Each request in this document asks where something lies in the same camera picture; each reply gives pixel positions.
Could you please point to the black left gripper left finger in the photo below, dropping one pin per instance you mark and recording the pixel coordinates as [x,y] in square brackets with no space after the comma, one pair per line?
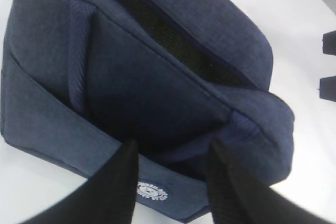
[109,196]

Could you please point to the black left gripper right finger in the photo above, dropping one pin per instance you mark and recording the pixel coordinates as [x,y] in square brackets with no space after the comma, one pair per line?
[236,196]

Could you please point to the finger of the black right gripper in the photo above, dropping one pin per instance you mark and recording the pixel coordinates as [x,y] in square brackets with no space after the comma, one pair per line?
[327,88]
[329,43]

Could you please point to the dark navy fabric lunch bag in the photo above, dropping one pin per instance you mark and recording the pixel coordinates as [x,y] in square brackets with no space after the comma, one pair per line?
[80,77]

